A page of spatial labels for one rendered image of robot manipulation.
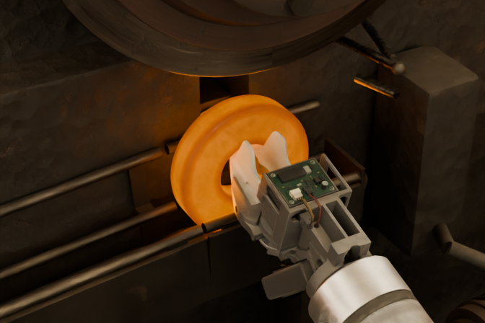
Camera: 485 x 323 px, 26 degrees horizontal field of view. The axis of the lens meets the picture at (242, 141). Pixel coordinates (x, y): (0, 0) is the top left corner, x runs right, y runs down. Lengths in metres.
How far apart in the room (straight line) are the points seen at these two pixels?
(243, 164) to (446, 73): 0.27
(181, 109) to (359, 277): 0.29
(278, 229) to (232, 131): 0.13
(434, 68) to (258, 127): 0.23
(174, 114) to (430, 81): 0.29
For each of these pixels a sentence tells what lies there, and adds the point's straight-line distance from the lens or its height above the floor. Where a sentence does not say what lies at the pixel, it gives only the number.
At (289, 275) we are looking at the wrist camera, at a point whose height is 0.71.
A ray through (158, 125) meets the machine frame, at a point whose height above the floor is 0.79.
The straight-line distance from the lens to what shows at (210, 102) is 1.17.
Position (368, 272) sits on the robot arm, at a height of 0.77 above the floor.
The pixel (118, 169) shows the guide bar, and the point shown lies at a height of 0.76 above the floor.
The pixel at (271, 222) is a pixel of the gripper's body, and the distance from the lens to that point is 1.02.
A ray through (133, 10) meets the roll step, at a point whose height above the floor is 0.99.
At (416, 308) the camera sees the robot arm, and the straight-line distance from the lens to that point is 0.95.
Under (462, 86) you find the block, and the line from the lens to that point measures 1.19.
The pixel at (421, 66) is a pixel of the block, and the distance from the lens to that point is 1.21.
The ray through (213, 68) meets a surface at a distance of 0.99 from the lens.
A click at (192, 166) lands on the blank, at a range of 1.07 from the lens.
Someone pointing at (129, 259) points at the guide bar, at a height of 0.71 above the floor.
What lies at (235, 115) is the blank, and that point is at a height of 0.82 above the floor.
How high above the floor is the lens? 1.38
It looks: 33 degrees down
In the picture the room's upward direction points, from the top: straight up
